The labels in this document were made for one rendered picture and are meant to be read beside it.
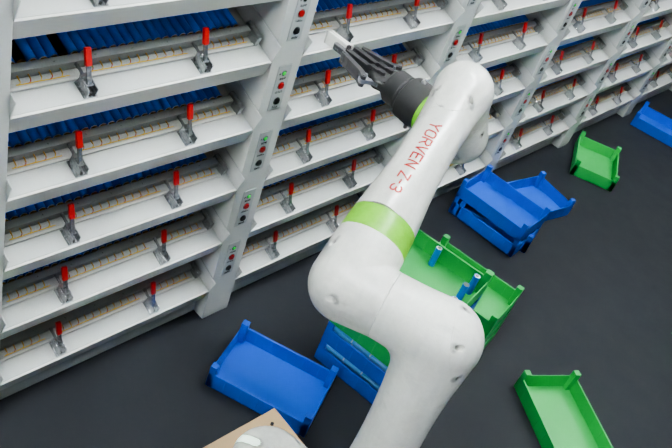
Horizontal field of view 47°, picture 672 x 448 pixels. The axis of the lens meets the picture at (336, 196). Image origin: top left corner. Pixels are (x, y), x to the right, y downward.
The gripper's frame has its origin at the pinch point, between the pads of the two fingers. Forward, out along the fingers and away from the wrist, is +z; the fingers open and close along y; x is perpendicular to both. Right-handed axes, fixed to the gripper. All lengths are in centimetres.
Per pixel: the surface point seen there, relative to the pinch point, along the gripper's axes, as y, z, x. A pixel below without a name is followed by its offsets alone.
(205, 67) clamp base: -24.2, 12.3, -9.0
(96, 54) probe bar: -45.5, 19.0, -6.3
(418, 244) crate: 36, -21, -57
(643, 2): 207, 12, -19
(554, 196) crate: 165, -9, -94
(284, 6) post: -5.3, 12.8, 2.5
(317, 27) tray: 14.4, 18.5, -8.4
